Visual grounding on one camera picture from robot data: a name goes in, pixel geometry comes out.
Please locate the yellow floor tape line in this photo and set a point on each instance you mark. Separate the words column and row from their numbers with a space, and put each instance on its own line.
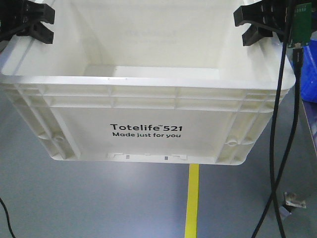
column 191, row 224

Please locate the green right circuit board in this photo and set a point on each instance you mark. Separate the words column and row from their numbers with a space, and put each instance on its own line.
column 301, row 29

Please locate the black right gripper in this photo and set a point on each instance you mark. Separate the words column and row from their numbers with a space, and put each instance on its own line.
column 272, row 14

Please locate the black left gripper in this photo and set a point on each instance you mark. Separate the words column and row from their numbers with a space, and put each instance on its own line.
column 16, row 13

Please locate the blue plastic bin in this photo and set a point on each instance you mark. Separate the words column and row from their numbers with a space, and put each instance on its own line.
column 307, row 59

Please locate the white plastic tote crate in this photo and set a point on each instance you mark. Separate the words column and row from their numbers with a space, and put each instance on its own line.
column 161, row 81

